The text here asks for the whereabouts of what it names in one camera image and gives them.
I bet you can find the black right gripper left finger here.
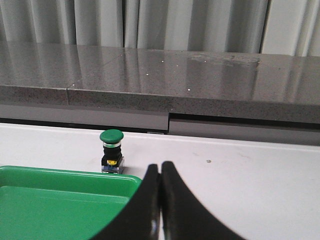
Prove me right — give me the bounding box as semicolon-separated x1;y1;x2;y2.
92;164;160;240

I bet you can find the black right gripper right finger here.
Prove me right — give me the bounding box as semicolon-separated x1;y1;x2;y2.
160;161;243;240

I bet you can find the green mushroom push button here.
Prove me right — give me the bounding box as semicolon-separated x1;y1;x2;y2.
99;129;124;174

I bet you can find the green plastic tray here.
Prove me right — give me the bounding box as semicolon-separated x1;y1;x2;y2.
0;166;141;240

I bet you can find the grey stone counter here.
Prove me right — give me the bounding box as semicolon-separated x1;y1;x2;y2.
0;41;320;146

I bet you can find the grey pleated curtain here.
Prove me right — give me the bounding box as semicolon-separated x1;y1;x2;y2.
0;0;320;57

